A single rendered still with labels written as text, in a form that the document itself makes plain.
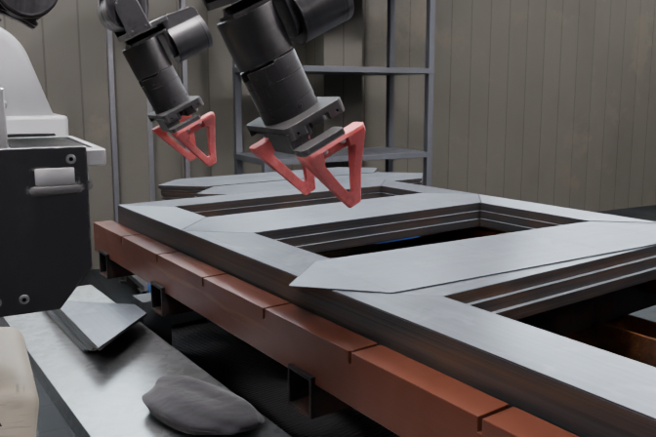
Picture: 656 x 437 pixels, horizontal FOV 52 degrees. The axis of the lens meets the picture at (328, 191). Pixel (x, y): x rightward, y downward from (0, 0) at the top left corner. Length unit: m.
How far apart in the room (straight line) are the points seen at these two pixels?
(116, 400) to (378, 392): 0.43
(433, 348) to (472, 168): 5.08
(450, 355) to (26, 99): 3.01
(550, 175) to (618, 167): 0.89
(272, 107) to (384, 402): 0.31
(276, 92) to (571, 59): 5.90
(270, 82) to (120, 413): 0.52
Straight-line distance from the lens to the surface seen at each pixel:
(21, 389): 0.78
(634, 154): 7.18
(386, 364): 0.70
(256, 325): 0.90
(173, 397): 0.93
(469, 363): 0.67
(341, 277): 0.87
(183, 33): 1.05
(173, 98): 1.04
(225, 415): 0.88
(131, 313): 1.24
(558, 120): 6.38
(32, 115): 3.51
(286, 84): 0.64
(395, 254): 1.00
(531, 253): 1.04
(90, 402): 1.02
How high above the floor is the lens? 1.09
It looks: 8 degrees down
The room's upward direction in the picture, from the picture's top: straight up
